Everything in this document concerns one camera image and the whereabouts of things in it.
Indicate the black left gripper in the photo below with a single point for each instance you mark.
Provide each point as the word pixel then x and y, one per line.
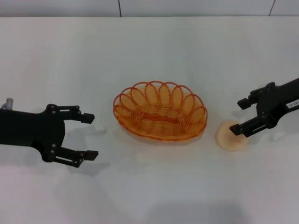
pixel 30 128

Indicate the orange woven plastic basket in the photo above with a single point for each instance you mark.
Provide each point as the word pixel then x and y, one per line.
pixel 158 121

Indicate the round beige bun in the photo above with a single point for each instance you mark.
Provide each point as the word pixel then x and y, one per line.
pixel 225 140

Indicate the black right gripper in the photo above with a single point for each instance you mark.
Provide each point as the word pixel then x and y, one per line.
pixel 278 105

